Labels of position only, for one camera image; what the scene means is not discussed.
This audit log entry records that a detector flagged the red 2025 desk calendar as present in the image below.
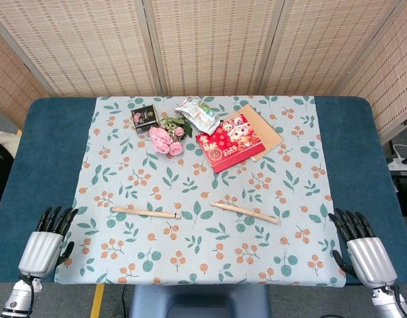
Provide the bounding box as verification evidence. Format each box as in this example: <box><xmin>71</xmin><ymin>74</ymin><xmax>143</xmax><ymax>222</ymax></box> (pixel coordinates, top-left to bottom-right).
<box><xmin>195</xmin><ymin>113</ymin><xmax>267</xmax><ymax>175</ymax></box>

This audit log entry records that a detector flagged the pink artificial flower bouquet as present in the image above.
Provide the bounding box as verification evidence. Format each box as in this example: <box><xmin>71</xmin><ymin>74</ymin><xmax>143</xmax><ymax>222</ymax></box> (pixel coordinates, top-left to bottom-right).
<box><xmin>148</xmin><ymin>116</ymin><xmax>194</xmax><ymax>158</ymax></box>

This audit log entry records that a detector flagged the crumpled snack bag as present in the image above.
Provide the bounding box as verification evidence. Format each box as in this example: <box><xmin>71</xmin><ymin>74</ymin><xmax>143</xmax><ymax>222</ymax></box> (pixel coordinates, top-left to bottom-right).
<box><xmin>173</xmin><ymin>96</ymin><xmax>222</xmax><ymax>136</ymax></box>

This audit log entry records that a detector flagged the floral patterned tablecloth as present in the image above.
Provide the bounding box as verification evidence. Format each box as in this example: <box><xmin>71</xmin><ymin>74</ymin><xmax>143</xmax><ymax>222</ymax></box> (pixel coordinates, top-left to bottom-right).
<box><xmin>54</xmin><ymin>95</ymin><xmax>347</xmax><ymax>288</ymax></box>

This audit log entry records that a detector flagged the white power strip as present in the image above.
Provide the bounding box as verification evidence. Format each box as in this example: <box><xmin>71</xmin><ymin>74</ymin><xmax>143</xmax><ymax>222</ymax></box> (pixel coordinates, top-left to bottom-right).
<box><xmin>387</xmin><ymin>158</ymin><xmax>407</xmax><ymax>171</ymax></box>

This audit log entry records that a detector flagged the bamboo folding screen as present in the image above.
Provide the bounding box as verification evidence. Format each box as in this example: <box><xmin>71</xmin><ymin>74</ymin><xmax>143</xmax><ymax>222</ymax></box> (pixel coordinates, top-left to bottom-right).
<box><xmin>0</xmin><ymin>0</ymin><xmax>407</xmax><ymax>144</ymax></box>

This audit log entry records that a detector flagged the white cable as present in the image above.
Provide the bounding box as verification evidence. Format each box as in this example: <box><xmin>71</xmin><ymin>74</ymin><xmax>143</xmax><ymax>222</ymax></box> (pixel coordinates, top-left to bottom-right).
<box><xmin>386</xmin><ymin>139</ymin><xmax>407</xmax><ymax>164</ymax></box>

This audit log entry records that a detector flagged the black printed bag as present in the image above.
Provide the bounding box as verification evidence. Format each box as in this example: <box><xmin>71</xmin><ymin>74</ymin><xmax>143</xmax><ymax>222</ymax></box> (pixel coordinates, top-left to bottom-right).
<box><xmin>0</xmin><ymin>131</ymin><xmax>16</xmax><ymax>217</ymax></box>

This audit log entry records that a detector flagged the small black box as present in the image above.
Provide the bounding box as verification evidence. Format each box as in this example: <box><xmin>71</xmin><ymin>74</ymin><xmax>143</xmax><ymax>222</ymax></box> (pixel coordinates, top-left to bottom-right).
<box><xmin>130</xmin><ymin>104</ymin><xmax>159</xmax><ymax>134</ymax></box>

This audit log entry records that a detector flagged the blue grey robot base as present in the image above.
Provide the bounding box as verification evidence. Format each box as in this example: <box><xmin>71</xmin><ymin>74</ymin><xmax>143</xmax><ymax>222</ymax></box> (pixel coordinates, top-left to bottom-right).
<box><xmin>128</xmin><ymin>284</ymin><xmax>272</xmax><ymax>318</ymax></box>

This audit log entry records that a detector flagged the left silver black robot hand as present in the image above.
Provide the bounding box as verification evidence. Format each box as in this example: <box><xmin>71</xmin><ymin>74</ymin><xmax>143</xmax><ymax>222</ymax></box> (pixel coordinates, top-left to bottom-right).
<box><xmin>18</xmin><ymin>206</ymin><xmax>79</xmax><ymax>277</ymax></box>

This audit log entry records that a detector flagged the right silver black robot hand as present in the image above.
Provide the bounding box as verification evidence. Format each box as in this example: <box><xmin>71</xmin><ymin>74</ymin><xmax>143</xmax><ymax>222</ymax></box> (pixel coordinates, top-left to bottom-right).
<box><xmin>328</xmin><ymin>207</ymin><xmax>398</xmax><ymax>288</ymax></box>

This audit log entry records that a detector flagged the wooden stick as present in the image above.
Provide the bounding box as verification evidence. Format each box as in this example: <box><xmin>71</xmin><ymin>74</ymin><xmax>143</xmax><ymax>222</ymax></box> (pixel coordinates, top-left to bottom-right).
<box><xmin>210</xmin><ymin>201</ymin><xmax>281</xmax><ymax>225</ymax></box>
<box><xmin>111</xmin><ymin>206</ymin><xmax>183</xmax><ymax>220</ymax></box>

